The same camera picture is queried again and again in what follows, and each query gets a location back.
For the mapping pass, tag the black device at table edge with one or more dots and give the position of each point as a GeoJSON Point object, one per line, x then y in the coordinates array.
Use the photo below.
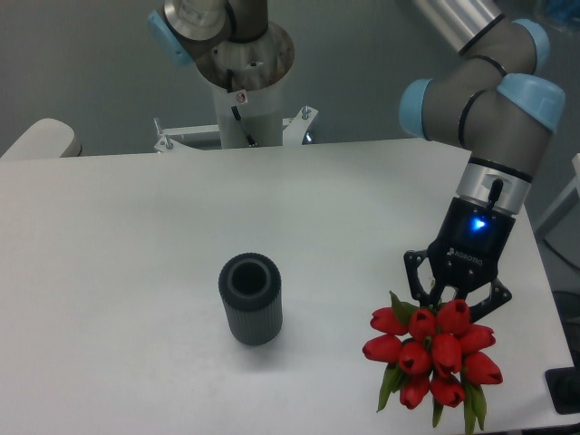
{"type": "Point", "coordinates": [563, 385]}

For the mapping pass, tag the white metal base bracket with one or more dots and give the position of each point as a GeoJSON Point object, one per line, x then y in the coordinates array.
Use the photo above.
{"type": "Point", "coordinates": [294, 132]}

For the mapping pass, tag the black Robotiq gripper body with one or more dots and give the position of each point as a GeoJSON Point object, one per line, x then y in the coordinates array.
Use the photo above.
{"type": "Point", "coordinates": [465, 253]}

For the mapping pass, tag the beige chair back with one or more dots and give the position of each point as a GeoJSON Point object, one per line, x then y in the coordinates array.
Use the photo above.
{"type": "Point", "coordinates": [45, 139]}

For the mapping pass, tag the dark grey ribbed vase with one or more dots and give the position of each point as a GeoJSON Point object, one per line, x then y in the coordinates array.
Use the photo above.
{"type": "Point", "coordinates": [250, 287]}

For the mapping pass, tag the white frame at right edge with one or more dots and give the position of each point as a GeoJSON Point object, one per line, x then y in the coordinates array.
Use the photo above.
{"type": "Point", "coordinates": [564, 202]}

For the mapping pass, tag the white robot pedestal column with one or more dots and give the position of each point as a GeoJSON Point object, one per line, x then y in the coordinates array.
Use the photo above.
{"type": "Point", "coordinates": [247, 79]}

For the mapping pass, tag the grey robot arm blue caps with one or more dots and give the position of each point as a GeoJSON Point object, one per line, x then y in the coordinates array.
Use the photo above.
{"type": "Point", "coordinates": [494, 105]}

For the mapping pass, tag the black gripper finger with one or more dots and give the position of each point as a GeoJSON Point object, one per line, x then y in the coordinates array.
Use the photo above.
{"type": "Point", "coordinates": [438, 265]}
{"type": "Point", "coordinates": [498, 295]}

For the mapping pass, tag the red tulip bouquet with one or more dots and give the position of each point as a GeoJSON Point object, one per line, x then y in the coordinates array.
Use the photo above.
{"type": "Point", "coordinates": [434, 351]}

